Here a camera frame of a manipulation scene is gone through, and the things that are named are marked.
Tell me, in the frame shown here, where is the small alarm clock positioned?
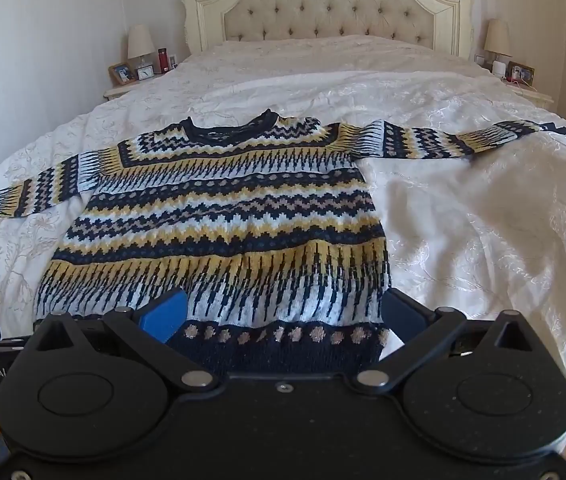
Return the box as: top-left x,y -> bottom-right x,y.
137,64 -> 155,81

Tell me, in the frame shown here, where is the red bottle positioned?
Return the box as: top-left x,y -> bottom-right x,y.
157,48 -> 170,74

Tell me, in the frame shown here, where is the bedside lamp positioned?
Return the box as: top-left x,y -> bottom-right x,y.
484,18 -> 512,63
127,24 -> 155,68

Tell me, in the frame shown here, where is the nightstand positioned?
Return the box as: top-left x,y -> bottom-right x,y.
505,81 -> 554,110
103,81 -> 144,101

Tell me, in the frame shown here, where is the white cup on nightstand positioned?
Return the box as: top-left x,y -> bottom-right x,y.
491,61 -> 506,79

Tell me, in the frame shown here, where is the wooden photo frame left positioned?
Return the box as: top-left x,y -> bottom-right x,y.
108,62 -> 138,86

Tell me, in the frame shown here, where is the cream tufted headboard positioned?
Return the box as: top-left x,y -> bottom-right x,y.
182,0 -> 473,58

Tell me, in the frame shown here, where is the photo frame right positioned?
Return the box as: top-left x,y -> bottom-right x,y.
506,61 -> 536,87

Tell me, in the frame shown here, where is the left bedside lamp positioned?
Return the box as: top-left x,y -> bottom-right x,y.
127,24 -> 155,68

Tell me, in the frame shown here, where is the right nightstand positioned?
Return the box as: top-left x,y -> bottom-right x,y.
505,81 -> 554,110

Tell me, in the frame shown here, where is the left nightstand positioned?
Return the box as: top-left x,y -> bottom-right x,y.
103,81 -> 144,101

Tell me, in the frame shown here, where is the right bedside lamp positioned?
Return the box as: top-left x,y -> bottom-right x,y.
484,18 -> 512,63

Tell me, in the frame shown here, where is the navy yellow white knit sweater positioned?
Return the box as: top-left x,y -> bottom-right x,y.
0,110 -> 555,374

